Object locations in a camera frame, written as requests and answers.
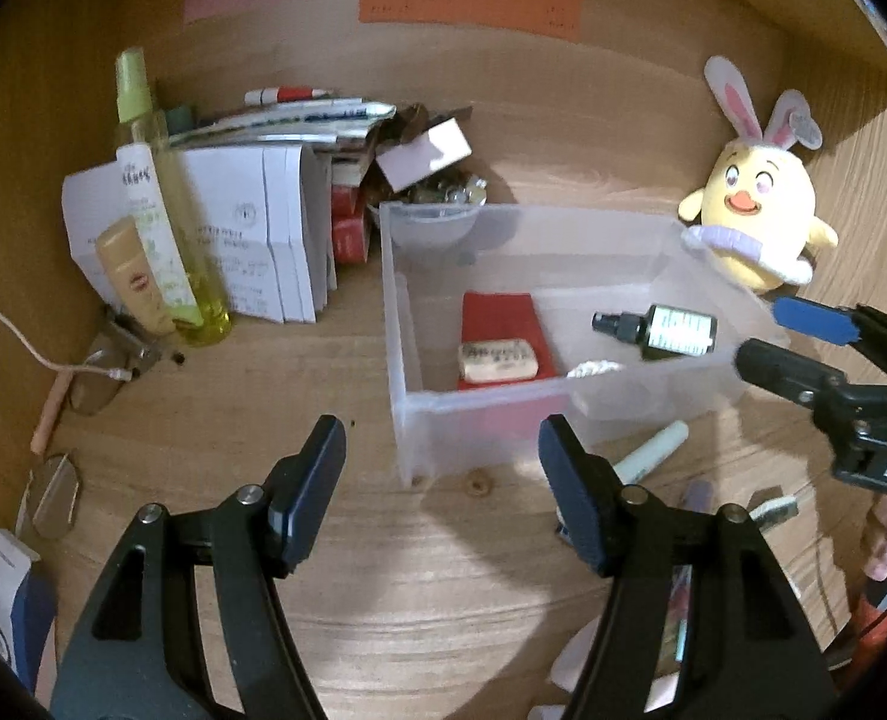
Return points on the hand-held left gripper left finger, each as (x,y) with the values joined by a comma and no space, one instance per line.
(312,487)

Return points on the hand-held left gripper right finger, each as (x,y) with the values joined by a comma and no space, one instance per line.
(571,495)

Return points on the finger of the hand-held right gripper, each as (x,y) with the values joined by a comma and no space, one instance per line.
(777,371)
(810,319)

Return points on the white marker pen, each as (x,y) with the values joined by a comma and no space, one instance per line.
(653,446)

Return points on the dark spray bottle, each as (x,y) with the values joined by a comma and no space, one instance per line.
(675,330)

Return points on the clear plastic storage bin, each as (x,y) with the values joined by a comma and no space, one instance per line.
(443,300)

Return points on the person's right hand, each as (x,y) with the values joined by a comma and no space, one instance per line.
(884,540)

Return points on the green white small packet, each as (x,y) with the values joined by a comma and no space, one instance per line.
(777,511)

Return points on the yellow chick plush toy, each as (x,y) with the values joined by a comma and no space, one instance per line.
(762,202)

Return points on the white crumpled tissue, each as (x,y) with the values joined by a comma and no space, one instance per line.
(593,369)

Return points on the beige printed eraser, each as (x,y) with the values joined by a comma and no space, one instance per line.
(496,360)

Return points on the white pink cloth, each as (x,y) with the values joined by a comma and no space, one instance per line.
(574,660)

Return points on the red flat box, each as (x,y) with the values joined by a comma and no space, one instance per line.
(499,315)

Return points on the yellow spray bottle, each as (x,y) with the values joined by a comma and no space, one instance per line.
(207,300)

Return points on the clear oval lens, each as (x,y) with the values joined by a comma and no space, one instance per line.
(50,499)
(102,382)

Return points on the white folded paper sheets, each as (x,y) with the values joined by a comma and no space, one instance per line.
(256,240)

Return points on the red white package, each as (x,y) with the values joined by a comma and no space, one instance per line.
(349,236)

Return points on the wooden stick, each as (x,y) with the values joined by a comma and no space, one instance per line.
(50,412)

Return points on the beige cosmetic tube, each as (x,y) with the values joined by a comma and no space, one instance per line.
(132,270)

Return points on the clear plastic bowl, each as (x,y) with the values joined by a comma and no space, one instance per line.
(432,229)

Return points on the blue white carton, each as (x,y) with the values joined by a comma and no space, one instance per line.
(8,600)

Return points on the pile of metal clips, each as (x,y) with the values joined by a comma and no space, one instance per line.
(451,191)

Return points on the white brown cardboard box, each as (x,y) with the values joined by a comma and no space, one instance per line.
(424,154)

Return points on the stack of magazines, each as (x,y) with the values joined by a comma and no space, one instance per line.
(286,120)

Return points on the dark green small box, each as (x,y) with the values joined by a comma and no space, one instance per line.
(179,118)

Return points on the red white marker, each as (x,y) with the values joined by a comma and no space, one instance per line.
(286,95)

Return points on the orange paper note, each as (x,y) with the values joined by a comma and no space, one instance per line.
(473,4)

